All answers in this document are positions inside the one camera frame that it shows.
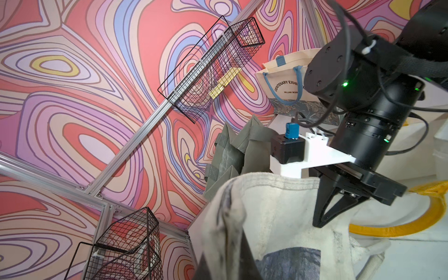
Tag black wire basket left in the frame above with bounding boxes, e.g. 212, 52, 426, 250
64, 206, 163, 280

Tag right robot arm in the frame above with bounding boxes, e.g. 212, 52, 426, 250
303, 1, 448, 228

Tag black wire basket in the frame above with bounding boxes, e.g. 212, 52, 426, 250
64, 206, 163, 280
157, 16, 265, 122

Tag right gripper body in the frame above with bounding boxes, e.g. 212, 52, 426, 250
310, 163, 407, 205

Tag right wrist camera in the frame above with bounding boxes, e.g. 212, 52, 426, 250
269, 122, 356, 179

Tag yellow sticky notes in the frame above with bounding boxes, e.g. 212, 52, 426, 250
209, 67, 242, 100

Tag cream canvas tote bag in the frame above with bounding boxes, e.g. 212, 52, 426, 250
194, 173, 390, 280

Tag black wire basket back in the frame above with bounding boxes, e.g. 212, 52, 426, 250
157, 16, 265, 122

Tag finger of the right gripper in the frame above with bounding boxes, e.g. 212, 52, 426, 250
312, 175, 368, 228

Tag beige bag blue handles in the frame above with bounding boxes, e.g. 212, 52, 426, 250
255, 48, 327, 123

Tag white bag yellow handles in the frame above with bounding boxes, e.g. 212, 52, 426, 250
348, 115, 448, 239

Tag olive green fabric bag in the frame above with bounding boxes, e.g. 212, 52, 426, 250
204, 116, 279, 201

